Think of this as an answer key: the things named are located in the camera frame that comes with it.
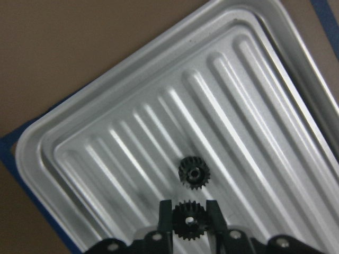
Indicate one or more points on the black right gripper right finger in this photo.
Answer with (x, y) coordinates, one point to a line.
(223, 239)

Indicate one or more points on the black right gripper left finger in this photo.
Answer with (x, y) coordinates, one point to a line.
(159, 240)

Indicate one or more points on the silver ribbed metal tray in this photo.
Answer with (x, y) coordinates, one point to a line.
(234, 84)

